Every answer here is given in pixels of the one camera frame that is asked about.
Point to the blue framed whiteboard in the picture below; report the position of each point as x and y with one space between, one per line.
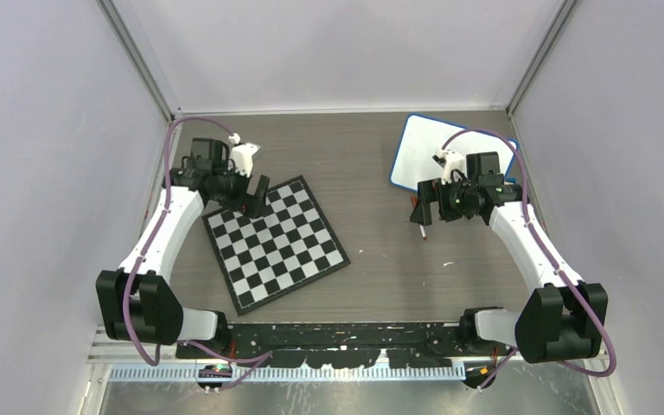
423 135

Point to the white whiteboard marker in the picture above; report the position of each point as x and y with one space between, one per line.
414 202

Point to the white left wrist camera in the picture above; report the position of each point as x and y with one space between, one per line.
241 155

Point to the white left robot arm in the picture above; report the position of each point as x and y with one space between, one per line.
136 302

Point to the aluminium frame rail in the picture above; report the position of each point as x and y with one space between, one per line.
133 39

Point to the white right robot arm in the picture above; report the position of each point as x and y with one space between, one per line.
563 317

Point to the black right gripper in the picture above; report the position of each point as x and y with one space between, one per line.
429 191

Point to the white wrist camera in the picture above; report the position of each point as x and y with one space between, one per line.
241 155
452 164

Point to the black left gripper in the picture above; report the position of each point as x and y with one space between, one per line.
253 206

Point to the black white chessboard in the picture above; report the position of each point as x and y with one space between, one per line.
291 246

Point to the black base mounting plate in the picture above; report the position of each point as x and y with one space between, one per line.
344 345

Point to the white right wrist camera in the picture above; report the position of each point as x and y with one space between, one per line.
452 164

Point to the white slotted cable duct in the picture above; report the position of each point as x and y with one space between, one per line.
224 373

